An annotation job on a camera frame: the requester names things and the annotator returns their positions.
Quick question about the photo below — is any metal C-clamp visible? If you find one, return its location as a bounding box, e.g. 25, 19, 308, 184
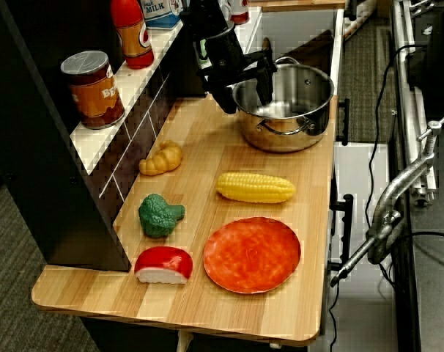
329, 109, 444, 288

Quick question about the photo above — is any blue white toy milk carton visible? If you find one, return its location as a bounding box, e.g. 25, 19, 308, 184
140, 0, 183, 30

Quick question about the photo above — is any green toy broccoli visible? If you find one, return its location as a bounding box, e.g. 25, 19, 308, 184
138, 193, 187, 238

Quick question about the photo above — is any black looping cable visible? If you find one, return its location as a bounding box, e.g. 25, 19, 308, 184
376, 230, 444, 294

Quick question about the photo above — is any black drawer handle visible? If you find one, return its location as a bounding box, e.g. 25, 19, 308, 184
338, 98, 352, 147
328, 194, 355, 272

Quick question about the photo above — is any toy kitchen unit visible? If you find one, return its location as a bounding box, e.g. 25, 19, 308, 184
0, 0, 355, 352

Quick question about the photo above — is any red and white sushi toy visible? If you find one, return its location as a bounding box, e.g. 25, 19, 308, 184
133, 246, 194, 285

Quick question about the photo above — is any black thin cable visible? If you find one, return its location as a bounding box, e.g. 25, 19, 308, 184
327, 43, 432, 352

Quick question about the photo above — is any tomato toy can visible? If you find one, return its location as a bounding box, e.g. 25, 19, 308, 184
226, 0, 251, 25

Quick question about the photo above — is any yellow toy corn cob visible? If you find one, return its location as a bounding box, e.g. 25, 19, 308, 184
215, 172, 297, 205

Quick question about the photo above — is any toy croissant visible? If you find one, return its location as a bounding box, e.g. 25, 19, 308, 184
138, 139, 184, 177

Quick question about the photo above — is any stainless steel pot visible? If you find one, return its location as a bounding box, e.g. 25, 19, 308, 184
232, 56, 336, 154

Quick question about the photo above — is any orange toy plate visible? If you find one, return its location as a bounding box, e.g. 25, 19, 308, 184
202, 216, 303, 295

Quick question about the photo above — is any brown beans toy can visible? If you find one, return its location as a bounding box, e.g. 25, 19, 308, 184
60, 50, 126, 130

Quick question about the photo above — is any red toy ketchup bottle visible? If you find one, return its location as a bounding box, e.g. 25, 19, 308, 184
109, 0, 155, 70

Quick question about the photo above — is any aluminium frame rail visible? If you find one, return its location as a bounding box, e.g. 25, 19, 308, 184
389, 0, 440, 203

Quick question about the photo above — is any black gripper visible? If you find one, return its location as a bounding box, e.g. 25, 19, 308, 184
196, 28, 278, 115

